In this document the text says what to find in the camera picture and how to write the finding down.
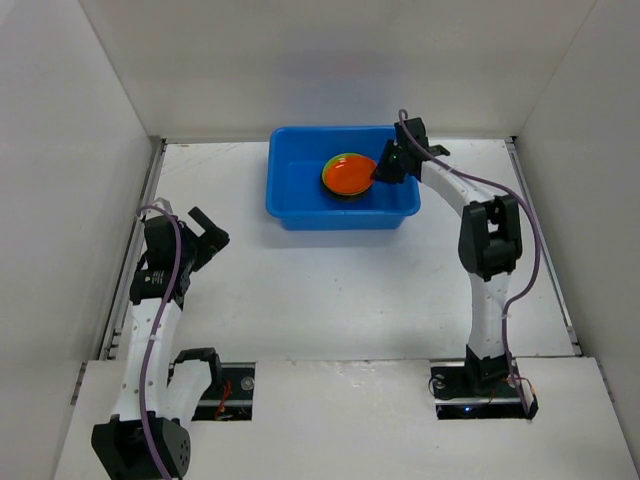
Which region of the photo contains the orange plate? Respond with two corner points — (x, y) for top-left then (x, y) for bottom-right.
(325, 155), (377, 195)

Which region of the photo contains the black plate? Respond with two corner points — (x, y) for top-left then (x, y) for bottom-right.
(320, 181), (372, 203)

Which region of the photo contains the green plate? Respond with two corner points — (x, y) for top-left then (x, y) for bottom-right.
(321, 152), (374, 197)

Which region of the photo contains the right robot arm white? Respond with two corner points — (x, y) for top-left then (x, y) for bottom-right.
(372, 118), (523, 397)

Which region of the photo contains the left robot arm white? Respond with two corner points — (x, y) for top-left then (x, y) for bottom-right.
(91, 203), (229, 479)

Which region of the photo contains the blue plastic bin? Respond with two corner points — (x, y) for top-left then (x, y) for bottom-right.
(266, 125), (421, 231)

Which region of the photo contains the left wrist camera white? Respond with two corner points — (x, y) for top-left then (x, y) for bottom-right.
(136, 197), (173, 221)

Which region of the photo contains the metal side rail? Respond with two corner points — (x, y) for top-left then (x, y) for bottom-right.
(97, 135), (167, 361)

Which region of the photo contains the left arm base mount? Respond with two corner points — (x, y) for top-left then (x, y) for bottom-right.
(193, 363), (256, 422)

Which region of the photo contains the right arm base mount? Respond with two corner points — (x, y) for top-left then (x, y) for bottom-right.
(428, 362), (539, 421)

